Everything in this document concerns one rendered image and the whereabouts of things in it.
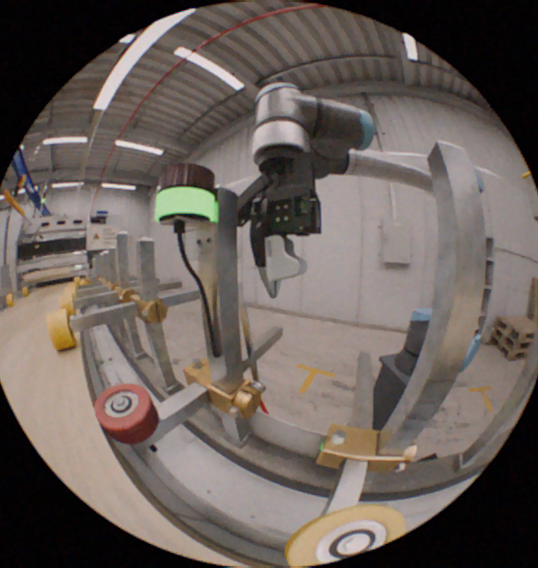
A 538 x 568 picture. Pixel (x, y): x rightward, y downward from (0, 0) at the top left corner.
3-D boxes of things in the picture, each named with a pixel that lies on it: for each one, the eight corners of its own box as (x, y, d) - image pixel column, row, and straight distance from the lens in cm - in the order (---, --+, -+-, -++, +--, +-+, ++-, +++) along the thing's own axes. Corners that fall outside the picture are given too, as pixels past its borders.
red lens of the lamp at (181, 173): (192, 207, 23) (193, 192, 24) (226, 195, 18) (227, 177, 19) (148, 199, 20) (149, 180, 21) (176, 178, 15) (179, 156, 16)
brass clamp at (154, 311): (149, 309, 54) (147, 291, 53) (171, 319, 42) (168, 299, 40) (130, 313, 52) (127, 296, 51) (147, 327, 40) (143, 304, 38)
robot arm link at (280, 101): (312, 83, 39) (255, 77, 37) (321, 126, 29) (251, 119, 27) (301, 114, 44) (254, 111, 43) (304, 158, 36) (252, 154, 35)
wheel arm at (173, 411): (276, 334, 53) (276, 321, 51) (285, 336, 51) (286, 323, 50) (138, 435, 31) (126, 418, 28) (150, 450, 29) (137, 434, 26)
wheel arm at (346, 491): (355, 363, 49) (359, 349, 47) (367, 365, 50) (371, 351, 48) (293, 548, 28) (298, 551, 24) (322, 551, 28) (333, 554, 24)
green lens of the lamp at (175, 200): (191, 227, 22) (192, 209, 23) (225, 218, 18) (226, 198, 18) (146, 222, 19) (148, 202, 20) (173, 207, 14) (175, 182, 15)
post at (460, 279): (349, 469, 41) (424, 152, 21) (365, 471, 42) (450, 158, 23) (344, 484, 40) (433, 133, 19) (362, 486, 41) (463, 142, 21)
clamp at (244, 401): (206, 376, 38) (202, 356, 35) (262, 404, 31) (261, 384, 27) (185, 390, 35) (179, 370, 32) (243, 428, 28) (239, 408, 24)
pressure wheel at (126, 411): (160, 422, 35) (134, 372, 27) (188, 452, 30) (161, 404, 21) (124, 443, 35) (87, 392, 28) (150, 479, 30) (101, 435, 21)
